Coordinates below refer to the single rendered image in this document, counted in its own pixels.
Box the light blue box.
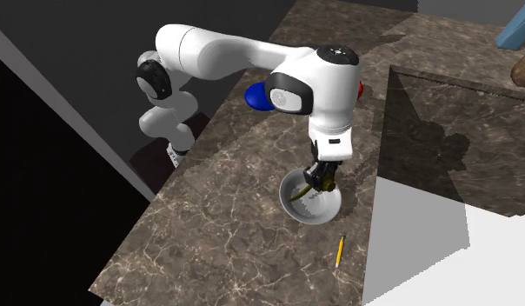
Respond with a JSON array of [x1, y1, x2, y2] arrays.
[[495, 3, 525, 51]]

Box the blue round plate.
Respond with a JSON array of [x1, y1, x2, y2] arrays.
[[243, 81, 276, 112]]

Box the grey round bowl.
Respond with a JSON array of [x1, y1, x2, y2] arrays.
[[278, 166, 343, 226]]

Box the olive curved utensil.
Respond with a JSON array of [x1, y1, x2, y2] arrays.
[[287, 175, 338, 203]]

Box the yellow pencil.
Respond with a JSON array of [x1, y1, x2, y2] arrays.
[[334, 235, 347, 269]]

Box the dark maroon robot stand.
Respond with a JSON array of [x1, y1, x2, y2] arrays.
[[128, 111, 213, 196]]

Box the brown rounded thing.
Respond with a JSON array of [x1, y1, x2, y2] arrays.
[[510, 46, 525, 90]]

